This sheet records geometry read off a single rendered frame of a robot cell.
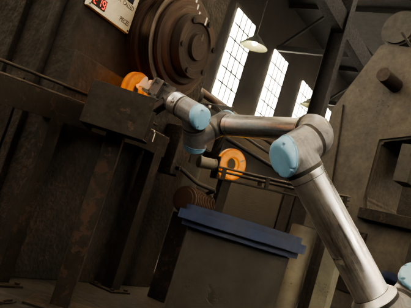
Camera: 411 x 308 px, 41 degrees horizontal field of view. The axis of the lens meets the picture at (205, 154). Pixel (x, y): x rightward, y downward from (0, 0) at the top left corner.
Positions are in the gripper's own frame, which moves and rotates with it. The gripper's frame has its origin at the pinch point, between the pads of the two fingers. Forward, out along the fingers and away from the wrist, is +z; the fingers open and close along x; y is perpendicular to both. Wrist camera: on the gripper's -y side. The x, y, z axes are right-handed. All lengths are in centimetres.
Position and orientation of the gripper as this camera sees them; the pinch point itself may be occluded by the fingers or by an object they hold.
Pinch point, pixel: (137, 86)
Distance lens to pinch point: 226.7
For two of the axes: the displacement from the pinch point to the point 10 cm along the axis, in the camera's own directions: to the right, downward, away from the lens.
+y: 5.2, -8.6, -0.3
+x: -4.8, -2.6, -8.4
